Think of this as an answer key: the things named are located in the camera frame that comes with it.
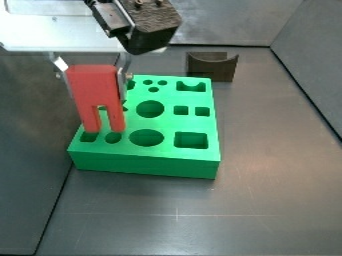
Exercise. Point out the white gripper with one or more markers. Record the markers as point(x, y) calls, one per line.
point(58, 26)

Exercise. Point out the red square-circle block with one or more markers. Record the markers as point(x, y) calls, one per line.
point(93, 89)

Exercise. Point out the green foam shape fixture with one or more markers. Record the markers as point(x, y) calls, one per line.
point(169, 138)

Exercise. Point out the black curved cradle stand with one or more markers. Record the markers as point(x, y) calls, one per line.
point(213, 65)

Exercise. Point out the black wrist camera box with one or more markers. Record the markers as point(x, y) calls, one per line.
point(143, 24)

